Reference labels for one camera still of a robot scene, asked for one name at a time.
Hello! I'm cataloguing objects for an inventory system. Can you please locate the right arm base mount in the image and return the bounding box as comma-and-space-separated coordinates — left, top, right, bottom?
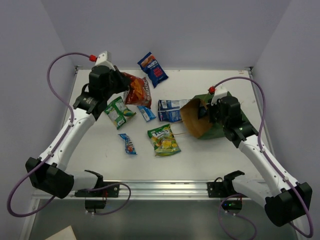
206, 177, 243, 214

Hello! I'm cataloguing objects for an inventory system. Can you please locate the red snack packet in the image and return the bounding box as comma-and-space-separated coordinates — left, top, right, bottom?
122, 72, 152, 109

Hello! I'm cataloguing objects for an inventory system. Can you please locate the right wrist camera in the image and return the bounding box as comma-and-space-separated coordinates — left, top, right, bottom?
207, 85, 228, 106

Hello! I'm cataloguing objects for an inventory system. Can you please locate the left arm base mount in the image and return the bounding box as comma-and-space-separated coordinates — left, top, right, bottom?
74, 182, 120, 213

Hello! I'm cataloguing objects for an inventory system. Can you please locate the beige board corner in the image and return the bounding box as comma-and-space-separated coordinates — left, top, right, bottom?
35, 225, 77, 240

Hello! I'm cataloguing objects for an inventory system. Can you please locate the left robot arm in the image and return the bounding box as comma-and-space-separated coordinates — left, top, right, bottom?
25, 65, 131, 199

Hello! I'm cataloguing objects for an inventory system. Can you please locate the white blue snack packet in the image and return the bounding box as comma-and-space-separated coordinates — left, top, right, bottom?
157, 99, 190, 123

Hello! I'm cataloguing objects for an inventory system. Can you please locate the blue green chip packet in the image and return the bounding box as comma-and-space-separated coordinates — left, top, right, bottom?
197, 106, 208, 120

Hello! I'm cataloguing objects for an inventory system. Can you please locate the dark blue snack packet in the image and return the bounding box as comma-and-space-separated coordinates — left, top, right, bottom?
137, 52, 169, 88

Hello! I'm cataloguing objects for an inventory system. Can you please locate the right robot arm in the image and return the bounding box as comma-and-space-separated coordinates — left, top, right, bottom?
206, 95, 313, 227

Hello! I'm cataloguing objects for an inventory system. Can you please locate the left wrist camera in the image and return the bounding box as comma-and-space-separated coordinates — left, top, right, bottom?
95, 51, 113, 69

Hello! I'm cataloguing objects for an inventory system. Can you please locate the blue M&M's packet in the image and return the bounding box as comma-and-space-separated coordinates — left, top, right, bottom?
118, 133, 137, 155

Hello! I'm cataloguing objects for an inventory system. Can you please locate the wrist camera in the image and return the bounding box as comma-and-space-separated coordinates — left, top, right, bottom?
95, 51, 113, 69
207, 85, 228, 106

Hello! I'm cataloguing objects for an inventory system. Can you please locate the green snack packet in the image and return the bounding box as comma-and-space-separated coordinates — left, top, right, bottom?
104, 96, 136, 130

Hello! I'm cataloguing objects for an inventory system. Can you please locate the green yellow candy packet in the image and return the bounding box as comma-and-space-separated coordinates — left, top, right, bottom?
147, 124, 181, 157

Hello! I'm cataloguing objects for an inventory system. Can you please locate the aluminium mounting rail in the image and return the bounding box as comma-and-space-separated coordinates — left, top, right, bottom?
32, 180, 296, 201

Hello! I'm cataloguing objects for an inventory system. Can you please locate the green paper bag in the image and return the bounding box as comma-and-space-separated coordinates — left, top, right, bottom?
180, 92, 258, 145

